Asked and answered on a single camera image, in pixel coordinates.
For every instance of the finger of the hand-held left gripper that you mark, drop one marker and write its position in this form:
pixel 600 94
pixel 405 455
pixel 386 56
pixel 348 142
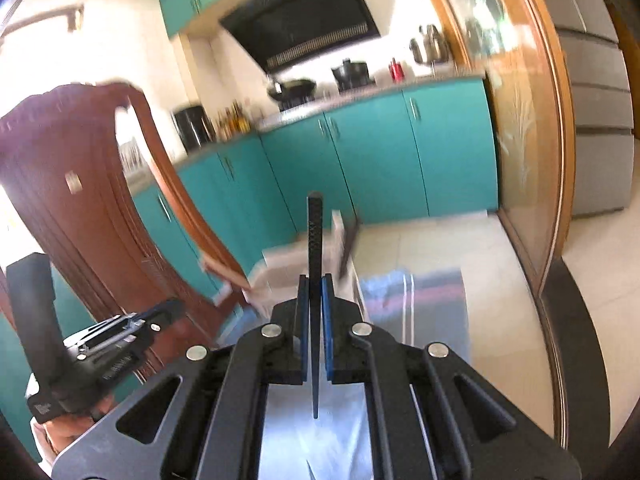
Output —
pixel 160 312

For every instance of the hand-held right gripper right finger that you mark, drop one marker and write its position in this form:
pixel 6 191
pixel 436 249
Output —
pixel 327 325

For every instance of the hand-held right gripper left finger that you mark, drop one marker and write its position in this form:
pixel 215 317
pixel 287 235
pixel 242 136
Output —
pixel 302 320

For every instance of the white plastic lattice basket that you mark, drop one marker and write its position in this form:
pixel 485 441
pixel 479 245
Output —
pixel 280 265

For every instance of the black chopstick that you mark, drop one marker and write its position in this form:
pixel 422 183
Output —
pixel 315 240

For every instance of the person's left hand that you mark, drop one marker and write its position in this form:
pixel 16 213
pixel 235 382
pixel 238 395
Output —
pixel 70 430

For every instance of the blue striped towel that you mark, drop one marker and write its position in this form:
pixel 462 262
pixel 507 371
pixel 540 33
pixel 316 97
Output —
pixel 415 310

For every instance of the teal kitchen base cabinets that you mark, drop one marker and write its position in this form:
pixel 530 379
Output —
pixel 375 160

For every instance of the black countertop appliance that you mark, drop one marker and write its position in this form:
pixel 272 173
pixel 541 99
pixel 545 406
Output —
pixel 192 127

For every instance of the row of condiment bottles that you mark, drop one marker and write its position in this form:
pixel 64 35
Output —
pixel 232 120

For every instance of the grey kitchen countertop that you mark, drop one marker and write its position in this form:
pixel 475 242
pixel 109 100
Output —
pixel 310 107

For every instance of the black wok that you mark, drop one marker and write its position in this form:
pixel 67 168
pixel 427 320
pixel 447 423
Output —
pixel 292 89

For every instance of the wood framed glass sliding door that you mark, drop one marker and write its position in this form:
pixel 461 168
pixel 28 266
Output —
pixel 515 160

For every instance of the black cooking pot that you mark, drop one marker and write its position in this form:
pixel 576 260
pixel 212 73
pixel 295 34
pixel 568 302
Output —
pixel 352 75

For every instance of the red canister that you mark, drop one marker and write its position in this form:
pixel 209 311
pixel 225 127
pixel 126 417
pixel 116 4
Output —
pixel 396 71

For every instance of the stainless steel kettle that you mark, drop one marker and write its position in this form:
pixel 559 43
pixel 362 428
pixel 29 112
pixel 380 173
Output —
pixel 430 45

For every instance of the black range hood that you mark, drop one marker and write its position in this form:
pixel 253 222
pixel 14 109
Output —
pixel 300 15

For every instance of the grey refrigerator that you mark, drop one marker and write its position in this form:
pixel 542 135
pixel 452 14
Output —
pixel 595 110

